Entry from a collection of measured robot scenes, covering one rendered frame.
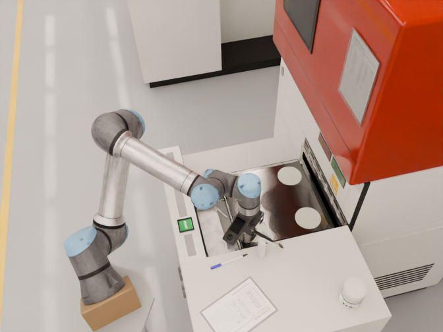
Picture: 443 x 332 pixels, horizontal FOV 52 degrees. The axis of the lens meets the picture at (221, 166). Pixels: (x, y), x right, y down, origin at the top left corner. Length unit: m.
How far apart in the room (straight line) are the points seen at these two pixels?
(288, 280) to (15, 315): 1.70
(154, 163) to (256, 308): 0.58
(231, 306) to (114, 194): 0.56
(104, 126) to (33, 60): 2.89
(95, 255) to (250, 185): 0.57
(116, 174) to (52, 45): 2.91
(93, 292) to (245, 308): 0.50
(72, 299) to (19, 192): 1.59
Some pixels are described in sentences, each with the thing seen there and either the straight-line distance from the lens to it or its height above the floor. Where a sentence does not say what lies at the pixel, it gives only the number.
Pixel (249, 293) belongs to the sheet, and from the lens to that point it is 1.55.
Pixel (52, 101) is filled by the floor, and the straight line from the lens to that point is 3.81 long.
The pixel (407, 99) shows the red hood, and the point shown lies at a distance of 1.29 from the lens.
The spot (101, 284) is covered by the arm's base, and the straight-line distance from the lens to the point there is 1.59.
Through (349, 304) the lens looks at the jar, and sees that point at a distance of 1.54.
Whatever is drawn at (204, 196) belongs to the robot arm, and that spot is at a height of 1.33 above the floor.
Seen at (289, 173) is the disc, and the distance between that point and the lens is 1.91.
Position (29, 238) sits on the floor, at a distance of 3.03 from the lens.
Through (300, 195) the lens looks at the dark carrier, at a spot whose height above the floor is 0.90.
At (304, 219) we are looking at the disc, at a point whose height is 0.90.
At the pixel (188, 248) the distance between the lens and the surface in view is 1.65.
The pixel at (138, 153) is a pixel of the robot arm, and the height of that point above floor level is 1.37.
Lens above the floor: 2.40
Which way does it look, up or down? 51 degrees down
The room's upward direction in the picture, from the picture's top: 2 degrees counter-clockwise
